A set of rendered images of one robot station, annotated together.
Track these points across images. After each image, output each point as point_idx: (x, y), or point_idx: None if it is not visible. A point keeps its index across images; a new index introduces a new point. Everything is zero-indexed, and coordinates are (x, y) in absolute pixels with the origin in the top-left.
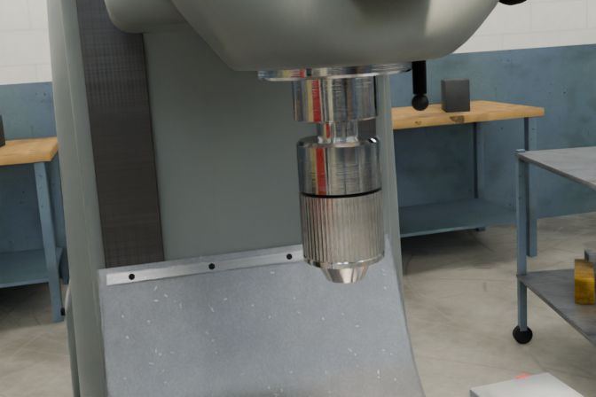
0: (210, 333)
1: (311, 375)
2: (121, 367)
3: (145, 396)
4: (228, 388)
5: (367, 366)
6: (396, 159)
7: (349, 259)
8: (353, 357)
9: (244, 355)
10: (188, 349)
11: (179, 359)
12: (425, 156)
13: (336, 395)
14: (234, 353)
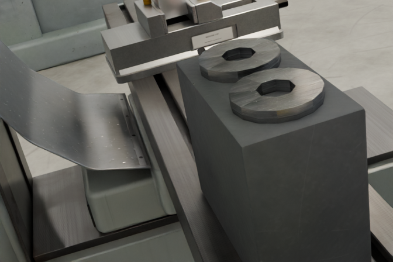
0: (1, 87)
1: (26, 88)
2: (8, 118)
3: (23, 126)
4: (26, 107)
5: (27, 76)
6: None
7: None
8: (23, 74)
9: (13, 90)
10: (6, 97)
11: (9, 104)
12: None
13: (37, 90)
14: (11, 91)
